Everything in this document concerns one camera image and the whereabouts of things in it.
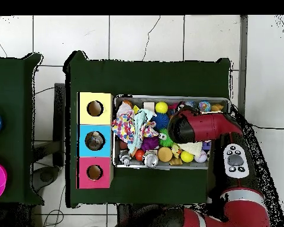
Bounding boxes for yellow ball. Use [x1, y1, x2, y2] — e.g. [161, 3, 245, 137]
[154, 101, 169, 114]

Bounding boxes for blue spiky ball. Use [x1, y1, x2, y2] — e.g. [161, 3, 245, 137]
[151, 112, 170, 130]

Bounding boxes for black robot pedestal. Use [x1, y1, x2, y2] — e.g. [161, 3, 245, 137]
[117, 204, 157, 227]

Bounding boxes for globe print ball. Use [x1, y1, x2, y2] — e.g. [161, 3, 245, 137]
[198, 100, 212, 112]

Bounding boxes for colourful spotted cloth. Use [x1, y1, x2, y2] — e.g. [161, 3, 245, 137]
[111, 109, 136, 144]

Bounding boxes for cream knitted cloth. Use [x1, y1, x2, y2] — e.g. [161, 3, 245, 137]
[177, 141, 204, 157]

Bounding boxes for dark green table cloth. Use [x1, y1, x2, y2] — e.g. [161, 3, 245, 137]
[0, 53, 45, 206]
[63, 50, 231, 209]

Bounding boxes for black floor cable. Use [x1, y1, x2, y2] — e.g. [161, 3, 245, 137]
[251, 125, 284, 131]

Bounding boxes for wooden box with three holes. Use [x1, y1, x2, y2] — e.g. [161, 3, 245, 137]
[76, 92, 114, 189]

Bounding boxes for shallow clear mesh bin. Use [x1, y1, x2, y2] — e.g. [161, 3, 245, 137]
[112, 94, 231, 170]

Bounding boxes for light teal cloth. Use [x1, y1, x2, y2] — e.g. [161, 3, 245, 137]
[127, 108, 158, 154]

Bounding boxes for black stand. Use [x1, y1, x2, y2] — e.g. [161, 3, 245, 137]
[31, 82, 66, 192]

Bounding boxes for crushed bottle with blue label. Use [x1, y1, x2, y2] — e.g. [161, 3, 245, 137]
[85, 131, 105, 151]

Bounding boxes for crushed silver metal can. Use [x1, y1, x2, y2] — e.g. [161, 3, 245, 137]
[143, 152, 159, 168]

